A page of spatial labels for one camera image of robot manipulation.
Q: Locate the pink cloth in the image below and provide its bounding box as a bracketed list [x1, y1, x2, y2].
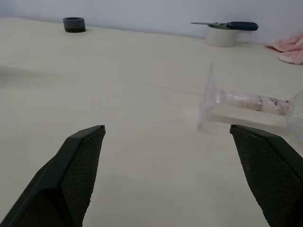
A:
[265, 32, 303, 65]

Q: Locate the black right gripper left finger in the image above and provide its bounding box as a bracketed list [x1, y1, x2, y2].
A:
[0, 125, 106, 227]

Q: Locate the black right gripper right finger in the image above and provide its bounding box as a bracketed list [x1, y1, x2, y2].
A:
[230, 124, 303, 227]

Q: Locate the dark grey tape roll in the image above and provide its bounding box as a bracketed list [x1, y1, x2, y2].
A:
[62, 17, 86, 33]

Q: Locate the clear tape roll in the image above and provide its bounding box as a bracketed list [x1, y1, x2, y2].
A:
[204, 23, 237, 47]

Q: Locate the clear plastic wine glass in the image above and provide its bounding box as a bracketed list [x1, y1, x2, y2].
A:
[197, 61, 303, 135]

